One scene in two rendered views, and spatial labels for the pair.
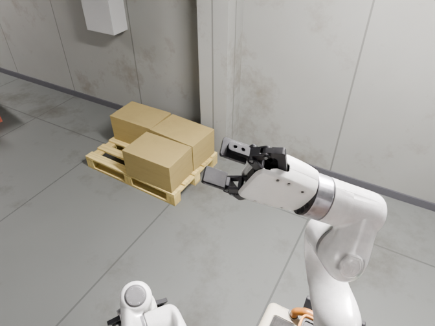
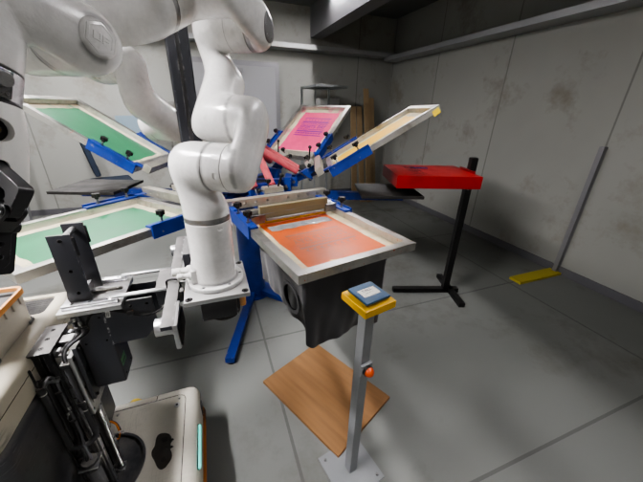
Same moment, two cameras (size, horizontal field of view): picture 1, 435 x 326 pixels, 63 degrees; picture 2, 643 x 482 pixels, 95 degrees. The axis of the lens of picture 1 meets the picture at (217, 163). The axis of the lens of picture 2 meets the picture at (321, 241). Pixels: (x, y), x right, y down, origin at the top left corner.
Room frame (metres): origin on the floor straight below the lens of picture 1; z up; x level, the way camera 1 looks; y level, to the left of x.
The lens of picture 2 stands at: (0.51, 0.66, 1.51)
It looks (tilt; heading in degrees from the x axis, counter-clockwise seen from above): 24 degrees down; 220
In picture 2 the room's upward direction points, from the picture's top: 1 degrees clockwise
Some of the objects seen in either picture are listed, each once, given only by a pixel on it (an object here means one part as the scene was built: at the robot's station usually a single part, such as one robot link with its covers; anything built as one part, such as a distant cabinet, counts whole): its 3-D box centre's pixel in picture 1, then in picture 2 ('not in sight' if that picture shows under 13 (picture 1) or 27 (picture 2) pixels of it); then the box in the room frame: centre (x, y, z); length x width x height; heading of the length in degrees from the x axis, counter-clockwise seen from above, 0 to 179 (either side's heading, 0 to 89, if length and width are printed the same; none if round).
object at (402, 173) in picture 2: not in sight; (428, 176); (-1.78, -0.20, 1.06); 0.61 x 0.46 x 0.12; 132
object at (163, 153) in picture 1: (151, 148); not in sight; (2.98, 0.69, 0.22); 1.17 x 0.80 x 0.44; 61
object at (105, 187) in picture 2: not in sight; (158, 191); (-0.38, -1.75, 0.91); 1.34 x 0.41 x 0.08; 132
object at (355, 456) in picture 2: not in sight; (358, 396); (-0.22, 0.25, 0.48); 0.22 x 0.22 x 0.96; 72
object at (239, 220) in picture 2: not in sight; (243, 222); (-0.31, -0.56, 0.98); 0.30 x 0.05 x 0.07; 72
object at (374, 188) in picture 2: not in sight; (331, 193); (-1.28, -0.75, 0.91); 1.34 x 0.41 x 0.08; 132
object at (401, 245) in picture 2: not in sight; (313, 229); (-0.50, -0.25, 0.97); 0.79 x 0.58 x 0.04; 72
